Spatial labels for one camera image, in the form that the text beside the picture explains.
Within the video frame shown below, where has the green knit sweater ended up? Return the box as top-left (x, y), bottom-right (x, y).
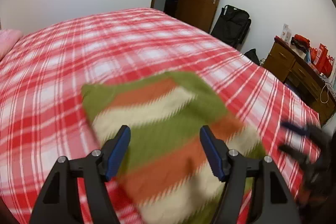
top-left (81, 71), bottom-right (265, 223)

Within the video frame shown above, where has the red plaid bed cover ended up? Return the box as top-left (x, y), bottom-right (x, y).
top-left (1, 8), bottom-right (318, 223)

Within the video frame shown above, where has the brown wooden dresser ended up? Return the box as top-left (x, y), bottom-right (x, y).
top-left (263, 36), bottom-right (335, 126)

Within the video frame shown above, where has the red gift bag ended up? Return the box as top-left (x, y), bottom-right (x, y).
top-left (313, 44), bottom-right (334, 77)

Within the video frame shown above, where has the red folded cloth pile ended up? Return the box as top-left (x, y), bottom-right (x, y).
top-left (290, 34), bottom-right (310, 53)

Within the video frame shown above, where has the black bag on floor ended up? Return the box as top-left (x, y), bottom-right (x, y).
top-left (244, 48), bottom-right (260, 66)

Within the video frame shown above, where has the white card box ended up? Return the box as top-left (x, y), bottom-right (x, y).
top-left (280, 24), bottom-right (291, 44)

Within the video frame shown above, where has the pink pillow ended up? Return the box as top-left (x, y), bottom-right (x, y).
top-left (0, 29), bottom-right (23, 60)

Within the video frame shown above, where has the white cable on dresser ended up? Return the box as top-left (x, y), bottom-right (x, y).
top-left (319, 82), bottom-right (330, 104)

